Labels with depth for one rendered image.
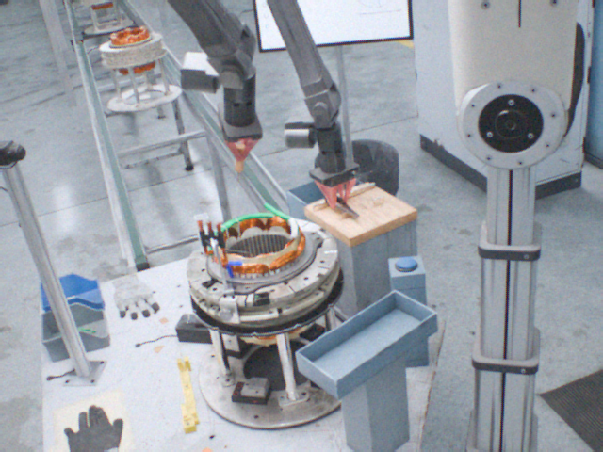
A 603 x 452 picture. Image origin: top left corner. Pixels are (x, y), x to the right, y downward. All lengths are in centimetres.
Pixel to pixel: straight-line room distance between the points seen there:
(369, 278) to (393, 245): 9
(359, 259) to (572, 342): 151
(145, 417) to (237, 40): 88
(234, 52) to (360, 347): 57
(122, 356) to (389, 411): 75
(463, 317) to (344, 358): 178
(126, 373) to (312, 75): 84
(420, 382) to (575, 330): 150
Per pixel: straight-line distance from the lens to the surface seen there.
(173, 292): 197
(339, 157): 154
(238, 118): 123
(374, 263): 159
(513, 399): 146
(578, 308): 309
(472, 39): 102
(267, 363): 165
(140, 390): 167
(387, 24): 231
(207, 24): 107
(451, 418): 256
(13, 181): 151
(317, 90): 147
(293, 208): 175
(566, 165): 390
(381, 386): 127
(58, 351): 184
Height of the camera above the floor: 184
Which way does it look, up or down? 29 degrees down
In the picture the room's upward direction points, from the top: 9 degrees counter-clockwise
